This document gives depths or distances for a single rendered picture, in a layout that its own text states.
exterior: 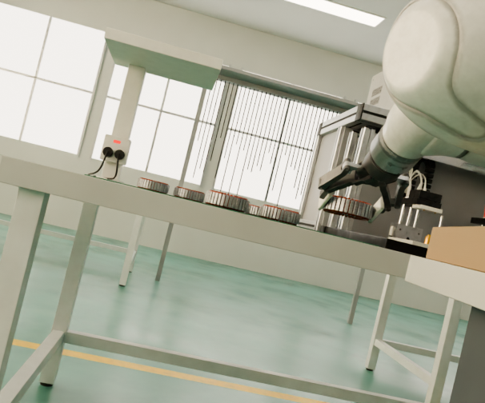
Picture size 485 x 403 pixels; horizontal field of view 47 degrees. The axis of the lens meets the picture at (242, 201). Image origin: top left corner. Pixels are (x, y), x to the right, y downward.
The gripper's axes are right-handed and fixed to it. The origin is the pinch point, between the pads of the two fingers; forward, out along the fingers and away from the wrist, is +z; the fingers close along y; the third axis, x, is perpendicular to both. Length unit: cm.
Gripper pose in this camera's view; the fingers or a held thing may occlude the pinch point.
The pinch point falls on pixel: (347, 207)
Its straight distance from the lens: 124.6
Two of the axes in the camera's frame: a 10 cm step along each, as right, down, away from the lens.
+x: 1.4, -8.4, 5.2
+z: -2.3, 4.8, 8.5
